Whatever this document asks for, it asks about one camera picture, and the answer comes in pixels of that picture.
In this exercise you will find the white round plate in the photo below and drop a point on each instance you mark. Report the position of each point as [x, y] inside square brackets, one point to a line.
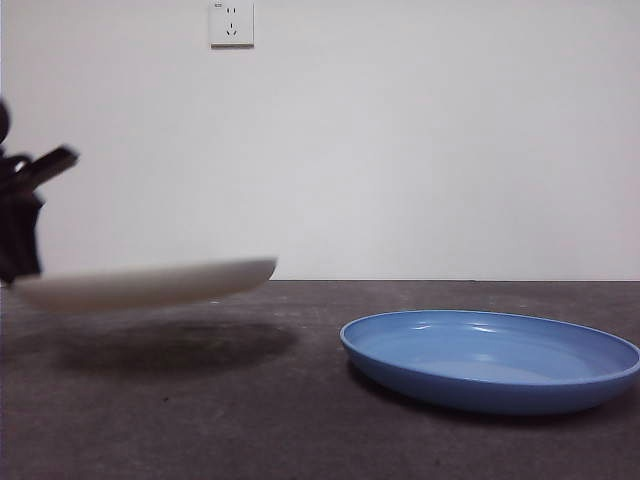
[150, 287]

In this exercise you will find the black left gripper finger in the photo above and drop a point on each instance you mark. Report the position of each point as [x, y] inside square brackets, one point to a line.
[17, 240]

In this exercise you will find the blue round plate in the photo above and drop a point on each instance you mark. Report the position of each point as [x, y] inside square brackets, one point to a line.
[480, 387]

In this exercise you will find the white wall socket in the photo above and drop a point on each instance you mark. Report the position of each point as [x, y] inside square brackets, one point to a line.
[232, 25]

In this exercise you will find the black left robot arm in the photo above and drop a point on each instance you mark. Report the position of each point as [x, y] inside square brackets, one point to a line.
[50, 162]

